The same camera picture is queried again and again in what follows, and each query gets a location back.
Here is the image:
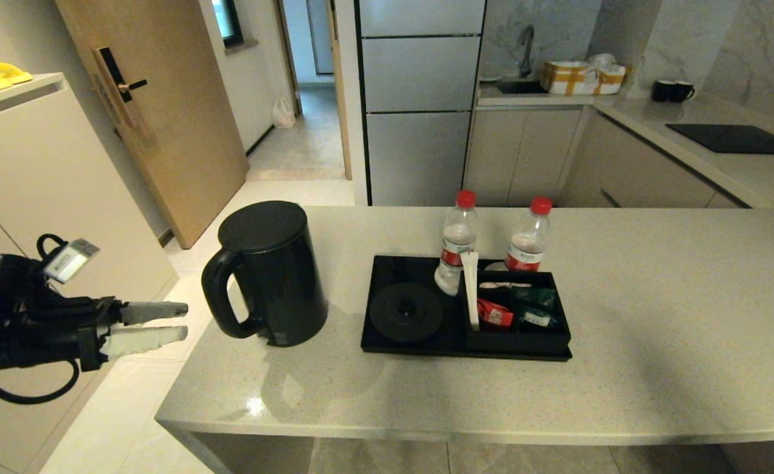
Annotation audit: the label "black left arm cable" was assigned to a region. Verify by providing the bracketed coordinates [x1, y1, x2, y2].
[0, 359, 82, 404]

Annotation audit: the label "clear water bottle red cap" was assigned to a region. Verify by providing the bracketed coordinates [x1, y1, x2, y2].
[504, 196, 553, 272]
[434, 190, 478, 296]

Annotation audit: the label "white long paper sachet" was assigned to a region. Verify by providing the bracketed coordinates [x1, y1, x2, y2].
[461, 250, 481, 330]

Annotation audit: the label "black compartment organizer box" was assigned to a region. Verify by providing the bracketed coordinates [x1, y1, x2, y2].
[464, 269, 571, 352]

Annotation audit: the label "dark green tea packet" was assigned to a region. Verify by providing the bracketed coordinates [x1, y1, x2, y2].
[511, 287, 555, 310]
[515, 306, 557, 329]

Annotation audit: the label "red sachet packet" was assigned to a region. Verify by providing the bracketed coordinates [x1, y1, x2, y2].
[477, 298, 514, 328]

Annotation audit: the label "black left wrist camera housing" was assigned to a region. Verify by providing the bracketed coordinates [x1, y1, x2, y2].
[0, 253, 49, 300]

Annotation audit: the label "narrow wooden door leaf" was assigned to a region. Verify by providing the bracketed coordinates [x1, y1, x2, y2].
[326, 0, 353, 180]

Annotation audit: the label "black door lock handle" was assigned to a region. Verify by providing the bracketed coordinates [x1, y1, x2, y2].
[93, 47, 149, 128]

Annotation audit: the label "black round kettle base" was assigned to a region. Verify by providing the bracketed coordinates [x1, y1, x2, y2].
[369, 282, 445, 342]

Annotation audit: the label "white plastic bag with handles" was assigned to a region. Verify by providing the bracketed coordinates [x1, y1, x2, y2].
[272, 97, 297, 129]

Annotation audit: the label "chrome kitchen faucet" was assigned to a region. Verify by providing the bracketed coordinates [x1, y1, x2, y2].
[519, 25, 536, 79]

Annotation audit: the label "dark framed window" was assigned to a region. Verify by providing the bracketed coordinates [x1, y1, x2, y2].
[213, 0, 244, 49]

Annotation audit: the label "silver refrigerator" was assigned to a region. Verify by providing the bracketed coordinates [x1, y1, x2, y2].
[354, 0, 486, 207]

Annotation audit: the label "black induction cooktop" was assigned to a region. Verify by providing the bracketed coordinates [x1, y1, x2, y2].
[665, 123, 774, 156]

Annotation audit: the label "yellow white box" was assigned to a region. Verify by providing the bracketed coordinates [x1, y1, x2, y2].
[540, 61, 627, 96]

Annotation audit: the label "black electric kettle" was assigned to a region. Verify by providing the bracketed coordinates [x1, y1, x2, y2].
[201, 200, 329, 347]

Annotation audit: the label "silver left wrist module box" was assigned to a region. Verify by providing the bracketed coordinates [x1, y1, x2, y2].
[43, 239, 100, 284]

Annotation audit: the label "dark kitchen sink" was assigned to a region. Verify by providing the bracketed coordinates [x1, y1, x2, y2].
[496, 80, 548, 95]

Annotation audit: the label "light wooden door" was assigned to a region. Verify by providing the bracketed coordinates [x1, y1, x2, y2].
[56, 0, 250, 250]

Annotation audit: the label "beige kitchen base cabinets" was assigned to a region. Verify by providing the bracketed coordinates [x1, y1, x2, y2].
[464, 104, 750, 209]

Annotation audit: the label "black rectangular serving tray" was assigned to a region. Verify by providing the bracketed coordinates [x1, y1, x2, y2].
[361, 255, 573, 361]

